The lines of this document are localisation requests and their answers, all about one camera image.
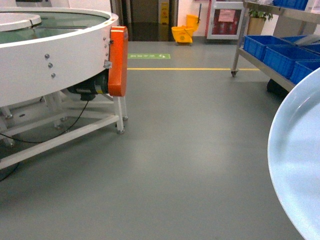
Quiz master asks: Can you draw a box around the steel shelf cart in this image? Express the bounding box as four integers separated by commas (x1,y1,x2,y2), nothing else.
231,0,320,92

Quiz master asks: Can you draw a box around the light blue plate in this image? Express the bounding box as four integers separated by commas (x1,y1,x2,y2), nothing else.
267,69,320,240

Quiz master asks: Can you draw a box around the blue bin on cart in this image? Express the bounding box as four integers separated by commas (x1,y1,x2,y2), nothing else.
243,35,291,62

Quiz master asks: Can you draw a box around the orange motor cover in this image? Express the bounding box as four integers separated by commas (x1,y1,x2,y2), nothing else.
108,26,129,97

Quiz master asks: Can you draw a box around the yellow mop bucket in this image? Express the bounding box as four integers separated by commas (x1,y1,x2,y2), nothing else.
171,14,200,44

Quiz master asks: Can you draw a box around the white round conveyor table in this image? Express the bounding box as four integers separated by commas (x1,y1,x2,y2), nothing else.
0,7,128,176

